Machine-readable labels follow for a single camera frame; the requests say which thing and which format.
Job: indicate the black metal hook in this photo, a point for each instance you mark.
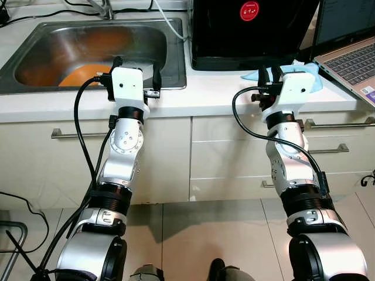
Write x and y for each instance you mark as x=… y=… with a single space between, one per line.
x=369 y=178

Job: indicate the black appliance box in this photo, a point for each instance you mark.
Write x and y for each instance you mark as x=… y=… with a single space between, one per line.
x=222 y=35

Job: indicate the open laptop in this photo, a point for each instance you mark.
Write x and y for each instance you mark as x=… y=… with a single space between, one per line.
x=351 y=64

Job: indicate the orange plastic plate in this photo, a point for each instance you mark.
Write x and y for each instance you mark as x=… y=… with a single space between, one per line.
x=82 y=77

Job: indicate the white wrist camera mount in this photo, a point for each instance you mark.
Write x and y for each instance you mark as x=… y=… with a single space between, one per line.
x=293 y=93
x=128 y=88

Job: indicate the stainless steel sink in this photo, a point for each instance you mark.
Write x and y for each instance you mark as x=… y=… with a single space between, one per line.
x=58 y=41

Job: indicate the robot leg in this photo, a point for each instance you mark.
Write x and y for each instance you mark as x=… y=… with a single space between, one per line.
x=231 y=272
x=146 y=273

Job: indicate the light blue cloth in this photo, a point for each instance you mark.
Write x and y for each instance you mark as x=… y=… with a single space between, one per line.
x=307 y=73

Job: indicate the robot right leg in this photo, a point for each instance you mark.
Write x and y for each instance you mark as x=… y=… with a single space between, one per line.
x=231 y=272

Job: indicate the steel faucet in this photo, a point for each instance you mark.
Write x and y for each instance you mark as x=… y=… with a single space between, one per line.
x=104 y=9

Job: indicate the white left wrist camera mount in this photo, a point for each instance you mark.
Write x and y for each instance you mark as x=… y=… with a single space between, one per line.
x=128 y=88

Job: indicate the robot left leg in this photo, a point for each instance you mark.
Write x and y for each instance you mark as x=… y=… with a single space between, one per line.
x=146 y=273

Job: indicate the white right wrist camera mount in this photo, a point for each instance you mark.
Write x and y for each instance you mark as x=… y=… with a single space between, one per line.
x=293 y=93

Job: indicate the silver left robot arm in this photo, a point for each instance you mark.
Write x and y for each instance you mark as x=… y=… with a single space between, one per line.
x=123 y=158

